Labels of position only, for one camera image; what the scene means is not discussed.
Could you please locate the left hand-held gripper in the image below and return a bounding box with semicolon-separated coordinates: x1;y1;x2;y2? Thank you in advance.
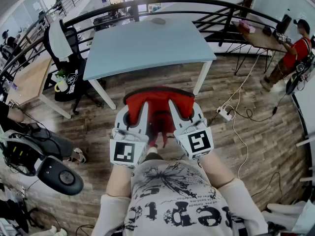
109;101;150;169

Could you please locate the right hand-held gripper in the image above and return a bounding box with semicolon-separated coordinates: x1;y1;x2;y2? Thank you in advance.
168;99;214;161

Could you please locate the red backpack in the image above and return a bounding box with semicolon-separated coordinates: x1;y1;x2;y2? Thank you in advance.
123;86;196;149

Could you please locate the person's right forearm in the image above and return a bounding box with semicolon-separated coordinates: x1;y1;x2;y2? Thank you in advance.
198;152;236;189

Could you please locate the person's left forearm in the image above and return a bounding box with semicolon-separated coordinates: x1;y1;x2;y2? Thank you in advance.
105;164;138;198

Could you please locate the white power strip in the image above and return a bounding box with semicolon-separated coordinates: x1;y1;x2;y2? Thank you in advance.
216;106;235;121

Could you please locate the person's leg in black shorts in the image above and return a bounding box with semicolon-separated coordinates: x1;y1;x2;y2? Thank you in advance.
142;146;164;162

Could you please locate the light blue table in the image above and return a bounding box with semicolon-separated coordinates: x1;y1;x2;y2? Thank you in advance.
83;17;218;111

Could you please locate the mug with green plant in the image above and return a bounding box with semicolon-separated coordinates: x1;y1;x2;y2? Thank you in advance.
54;69;69;93

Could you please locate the black office chair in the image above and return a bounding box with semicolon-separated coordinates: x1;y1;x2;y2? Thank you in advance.
43;20;104;116

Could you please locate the person's printed white shirt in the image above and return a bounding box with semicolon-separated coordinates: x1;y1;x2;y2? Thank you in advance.
91;159;269;236

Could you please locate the black padded stool seat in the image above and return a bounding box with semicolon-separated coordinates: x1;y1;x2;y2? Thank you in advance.
36;155;85;196

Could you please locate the dark wooden side table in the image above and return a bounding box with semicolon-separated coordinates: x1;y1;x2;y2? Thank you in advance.
231;21;289;76

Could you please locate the white cloth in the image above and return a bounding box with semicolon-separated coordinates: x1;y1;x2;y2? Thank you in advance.
48;21;75;61

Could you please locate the pink box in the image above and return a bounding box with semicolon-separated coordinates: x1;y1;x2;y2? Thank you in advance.
239;20;256;32

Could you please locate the black curved metal railing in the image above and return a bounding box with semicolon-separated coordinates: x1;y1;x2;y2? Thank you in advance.
0;0;284;83

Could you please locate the white shelf unit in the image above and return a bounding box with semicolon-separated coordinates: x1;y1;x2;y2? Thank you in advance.
261;200;315;236

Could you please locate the white cable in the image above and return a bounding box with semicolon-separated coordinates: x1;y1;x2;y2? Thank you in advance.
222;54;261;180

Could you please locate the black cable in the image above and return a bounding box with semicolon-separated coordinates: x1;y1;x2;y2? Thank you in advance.
227;92;287;124

